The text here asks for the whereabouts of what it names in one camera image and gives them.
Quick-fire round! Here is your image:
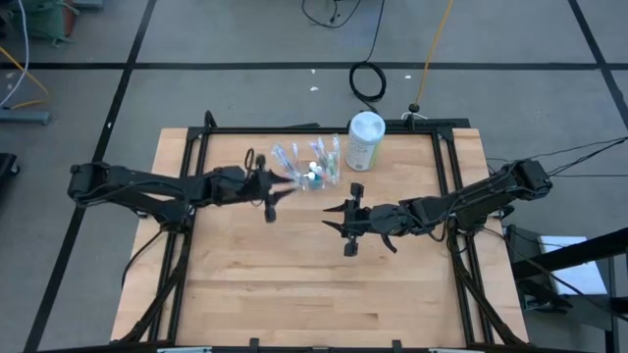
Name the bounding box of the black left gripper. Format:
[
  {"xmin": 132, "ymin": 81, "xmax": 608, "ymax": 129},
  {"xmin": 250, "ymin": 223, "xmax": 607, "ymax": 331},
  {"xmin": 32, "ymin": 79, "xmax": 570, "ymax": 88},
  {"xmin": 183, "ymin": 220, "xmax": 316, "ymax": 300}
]
[{"xmin": 243, "ymin": 154, "xmax": 297, "ymax": 225}]

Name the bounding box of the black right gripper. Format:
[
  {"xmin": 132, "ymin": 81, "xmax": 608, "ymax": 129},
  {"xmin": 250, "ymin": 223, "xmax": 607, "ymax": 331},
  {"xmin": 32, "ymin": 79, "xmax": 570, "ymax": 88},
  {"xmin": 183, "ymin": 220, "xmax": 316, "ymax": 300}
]
[{"xmin": 321, "ymin": 182, "xmax": 393, "ymax": 258}]

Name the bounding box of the clear acrylic organizer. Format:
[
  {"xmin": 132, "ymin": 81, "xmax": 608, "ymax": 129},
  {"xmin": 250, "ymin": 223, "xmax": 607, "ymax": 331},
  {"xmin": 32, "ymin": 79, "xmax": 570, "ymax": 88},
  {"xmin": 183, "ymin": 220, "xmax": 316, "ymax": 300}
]
[{"xmin": 272, "ymin": 132, "xmax": 343, "ymax": 192}]

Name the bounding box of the white green wipes canister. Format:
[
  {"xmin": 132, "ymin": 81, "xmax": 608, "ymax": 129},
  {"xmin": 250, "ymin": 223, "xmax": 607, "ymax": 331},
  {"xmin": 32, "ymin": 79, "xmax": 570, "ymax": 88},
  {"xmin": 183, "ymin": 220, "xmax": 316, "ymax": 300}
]
[{"xmin": 344, "ymin": 110, "xmax": 388, "ymax": 173}]

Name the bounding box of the small black knob stand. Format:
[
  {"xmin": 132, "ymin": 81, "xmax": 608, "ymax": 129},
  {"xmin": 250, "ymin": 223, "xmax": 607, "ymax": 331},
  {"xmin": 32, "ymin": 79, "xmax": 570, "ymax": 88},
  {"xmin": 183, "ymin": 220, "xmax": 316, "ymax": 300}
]
[{"xmin": 400, "ymin": 102, "xmax": 429, "ymax": 122}]

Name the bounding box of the black metal stand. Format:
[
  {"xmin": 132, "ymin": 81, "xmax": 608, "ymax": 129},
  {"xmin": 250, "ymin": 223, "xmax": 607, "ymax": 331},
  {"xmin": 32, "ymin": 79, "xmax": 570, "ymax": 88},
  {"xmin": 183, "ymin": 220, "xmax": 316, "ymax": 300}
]
[{"xmin": 504, "ymin": 223, "xmax": 628, "ymax": 353}]

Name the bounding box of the white box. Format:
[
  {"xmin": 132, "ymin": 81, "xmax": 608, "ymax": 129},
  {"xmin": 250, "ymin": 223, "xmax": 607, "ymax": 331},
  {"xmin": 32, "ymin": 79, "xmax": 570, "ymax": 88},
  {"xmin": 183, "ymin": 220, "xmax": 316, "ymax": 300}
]
[{"xmin": 537, "ymin": 234, "xmax": 608, "ymax": 296}]

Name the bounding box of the grey metal foot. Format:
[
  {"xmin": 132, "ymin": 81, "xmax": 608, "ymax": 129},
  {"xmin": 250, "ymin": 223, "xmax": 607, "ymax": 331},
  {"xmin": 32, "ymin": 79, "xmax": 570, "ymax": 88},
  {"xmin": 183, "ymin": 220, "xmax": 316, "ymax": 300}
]
[{"xmin": 0, "ymin": 108, "xmax": 53, "ymax": 126}]

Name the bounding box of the green bag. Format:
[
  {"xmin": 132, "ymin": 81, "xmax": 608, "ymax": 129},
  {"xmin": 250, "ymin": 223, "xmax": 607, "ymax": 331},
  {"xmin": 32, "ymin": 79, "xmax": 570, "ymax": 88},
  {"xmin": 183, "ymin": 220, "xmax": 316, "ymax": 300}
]
[{"xmin": 7, "ymin": 0, "xmax": 79, "ymax": 46}]

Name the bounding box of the coiled black cable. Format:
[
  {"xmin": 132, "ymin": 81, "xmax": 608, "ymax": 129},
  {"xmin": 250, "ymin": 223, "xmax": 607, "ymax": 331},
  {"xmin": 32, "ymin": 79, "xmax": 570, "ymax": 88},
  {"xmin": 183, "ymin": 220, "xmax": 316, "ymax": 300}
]
[{"xmin": 347, "ymin": 0, "xmax": 389, "ymax": 118}]

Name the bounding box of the yellow cable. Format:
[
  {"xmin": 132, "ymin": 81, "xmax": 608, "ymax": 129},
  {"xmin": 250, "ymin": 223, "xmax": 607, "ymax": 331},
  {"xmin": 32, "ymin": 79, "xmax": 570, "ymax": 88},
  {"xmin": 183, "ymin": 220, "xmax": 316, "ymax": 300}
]
[
  {"xmin": 414, "ymin": 0, "xmax": 455, "ymax": 106},
  {"xmin": 0, "ymin": 46, "xmax": 49, "ymax": 111}
]

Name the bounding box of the white cable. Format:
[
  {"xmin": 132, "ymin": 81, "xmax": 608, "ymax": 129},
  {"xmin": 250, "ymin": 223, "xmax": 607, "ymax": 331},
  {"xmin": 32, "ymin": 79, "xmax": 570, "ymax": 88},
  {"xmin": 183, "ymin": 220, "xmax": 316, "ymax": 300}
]
[{"xmin": 0, "ymin": 0, "xmax": 30, "ymax": 108}]

